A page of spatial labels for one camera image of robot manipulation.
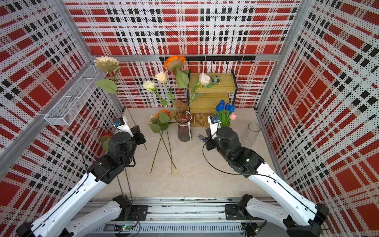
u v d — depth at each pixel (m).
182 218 0.73
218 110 0.81
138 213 0.73
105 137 0.99
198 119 1.05
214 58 0.89
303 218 0.37
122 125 0.56
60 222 0.39
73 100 0.75
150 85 0.79
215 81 0.88
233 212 0.72
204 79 0.80
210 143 0.58
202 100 0.88
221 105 0.77
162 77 0.77
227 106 0.82
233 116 0.75
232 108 0.80
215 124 0.54
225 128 0.48
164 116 1.04
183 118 0.93
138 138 0.61
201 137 1.02
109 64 0.61
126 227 0.69
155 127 1.05
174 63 0.64
